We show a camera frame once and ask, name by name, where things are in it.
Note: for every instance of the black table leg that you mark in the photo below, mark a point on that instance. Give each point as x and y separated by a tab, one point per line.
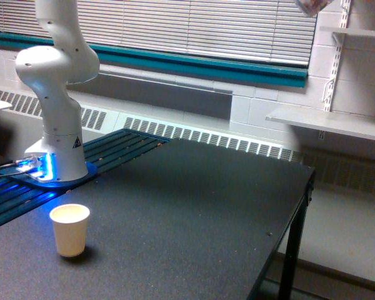
293	244

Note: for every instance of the white baseboard radiator cover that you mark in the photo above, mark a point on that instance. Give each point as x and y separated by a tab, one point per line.
104	121

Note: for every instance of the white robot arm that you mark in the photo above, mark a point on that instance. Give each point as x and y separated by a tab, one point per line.
47	71

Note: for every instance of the clear plastic cup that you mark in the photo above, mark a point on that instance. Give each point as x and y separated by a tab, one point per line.
311	7

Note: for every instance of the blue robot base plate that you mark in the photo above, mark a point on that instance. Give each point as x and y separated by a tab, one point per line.
51	185

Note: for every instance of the white paper cup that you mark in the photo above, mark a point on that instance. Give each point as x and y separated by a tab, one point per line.
70	222

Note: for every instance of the blue slotted aluminium rail bed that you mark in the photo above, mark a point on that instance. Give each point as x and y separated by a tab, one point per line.
66	161

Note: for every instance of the white shelf standard rail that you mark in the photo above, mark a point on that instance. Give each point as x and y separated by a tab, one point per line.
338	36

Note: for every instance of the white wall shelf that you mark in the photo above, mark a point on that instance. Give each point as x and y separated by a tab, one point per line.
331	122
356	31

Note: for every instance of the white upper wall shelf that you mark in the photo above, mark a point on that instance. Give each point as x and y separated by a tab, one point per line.
356	31

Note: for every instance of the white lower wall shelf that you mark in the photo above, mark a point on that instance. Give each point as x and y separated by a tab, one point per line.
331	122

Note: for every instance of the teal window sill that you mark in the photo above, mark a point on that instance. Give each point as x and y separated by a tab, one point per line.
201	67

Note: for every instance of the white window blinds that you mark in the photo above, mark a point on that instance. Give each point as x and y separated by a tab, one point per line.
264	32

